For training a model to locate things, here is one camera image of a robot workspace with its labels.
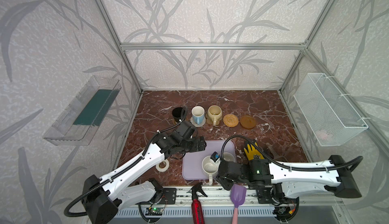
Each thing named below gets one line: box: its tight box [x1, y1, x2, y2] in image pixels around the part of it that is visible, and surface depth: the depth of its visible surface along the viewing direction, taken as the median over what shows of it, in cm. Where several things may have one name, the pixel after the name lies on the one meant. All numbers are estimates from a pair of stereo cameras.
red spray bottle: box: [186, 181, 208, 224], surface depth 70 cm
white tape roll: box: [162, 159, 170, 173], surface depth 84 cm
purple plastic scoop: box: [230, 183, 247, 224], surface depth 74 cm
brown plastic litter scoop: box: [265, 142, 289, 162], surface depth 88 cm
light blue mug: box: [191, 105, 206, 126], surface depth 98 cm
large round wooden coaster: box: [240, 115, 257, 130], surface depth 104 cm
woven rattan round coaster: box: [222, 113, 239, 128], surface depth 104 cm
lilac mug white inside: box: [222, 152, 237, 163], surface depth 80 cm
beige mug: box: [207, 104, 223, 127], surface depth 99 cm
